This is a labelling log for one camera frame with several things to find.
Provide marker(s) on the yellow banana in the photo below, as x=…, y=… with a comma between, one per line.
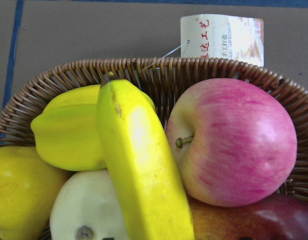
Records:
x=140, y=162

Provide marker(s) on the brown wicker basket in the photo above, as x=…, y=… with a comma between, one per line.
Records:
x=163, y=81

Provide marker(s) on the pink red apple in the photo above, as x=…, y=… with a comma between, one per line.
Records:
x=233, y=142

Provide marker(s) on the yellow starfruit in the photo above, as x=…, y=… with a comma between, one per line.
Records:
x=96, y=127

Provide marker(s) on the pale white apple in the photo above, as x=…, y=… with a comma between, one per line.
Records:
x=87, y=208

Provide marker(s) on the white paper price tag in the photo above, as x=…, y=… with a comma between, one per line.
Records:
x=222, y=36

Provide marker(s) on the yellow pear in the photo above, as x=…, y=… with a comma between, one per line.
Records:
x=28, y=189

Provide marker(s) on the dark red mango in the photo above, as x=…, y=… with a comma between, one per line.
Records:
x=277, y=217

